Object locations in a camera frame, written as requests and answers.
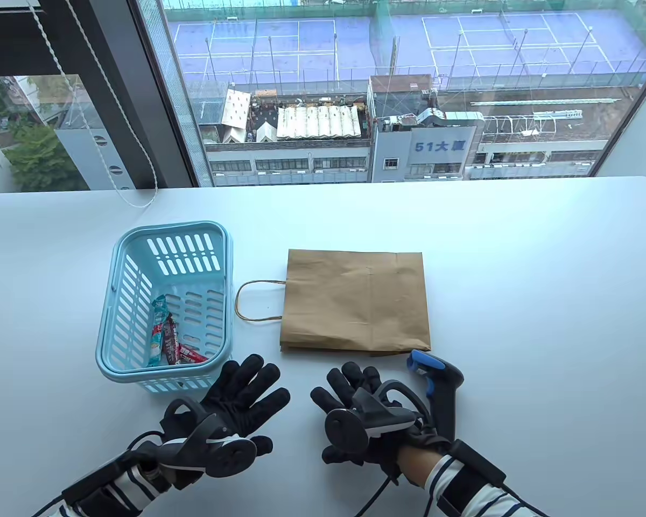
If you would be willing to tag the person's left hand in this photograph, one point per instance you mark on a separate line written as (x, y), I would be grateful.
(242, 401)

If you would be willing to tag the black grey right hand controller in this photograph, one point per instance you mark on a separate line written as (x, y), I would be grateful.
(347, 428)

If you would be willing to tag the dark window frame pillar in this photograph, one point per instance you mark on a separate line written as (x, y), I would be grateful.
(118, 81)

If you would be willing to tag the person's left forearm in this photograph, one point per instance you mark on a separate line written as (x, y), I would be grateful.
(134, 482)

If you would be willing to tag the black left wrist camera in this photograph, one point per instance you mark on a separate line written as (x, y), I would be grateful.
(94, 484)

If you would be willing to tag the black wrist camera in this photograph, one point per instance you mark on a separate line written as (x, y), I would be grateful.
(474, 468)
(94, 484)

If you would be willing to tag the person's right hand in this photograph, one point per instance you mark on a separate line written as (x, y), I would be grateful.
(344, 382)

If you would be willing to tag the light blue plastic basket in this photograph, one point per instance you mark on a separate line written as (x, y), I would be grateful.
(140, 237)

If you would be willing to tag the person's right forearm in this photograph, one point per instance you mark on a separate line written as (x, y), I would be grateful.
(425, 468)

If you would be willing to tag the red coffee powder package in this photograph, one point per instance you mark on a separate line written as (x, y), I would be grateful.
(191, 355)

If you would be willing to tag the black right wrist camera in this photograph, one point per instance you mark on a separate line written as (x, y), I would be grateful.
(474, 468)

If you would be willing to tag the brown paper bag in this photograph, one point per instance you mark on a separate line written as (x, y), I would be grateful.
(350, 301)

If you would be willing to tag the dark brown coffee powder package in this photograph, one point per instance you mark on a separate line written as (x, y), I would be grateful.
(170, 339)

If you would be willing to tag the teal coffee powder package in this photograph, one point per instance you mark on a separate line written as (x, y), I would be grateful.
(156, 334)

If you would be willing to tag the black blue barcode scanner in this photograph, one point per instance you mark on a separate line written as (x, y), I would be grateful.
(444, 398)

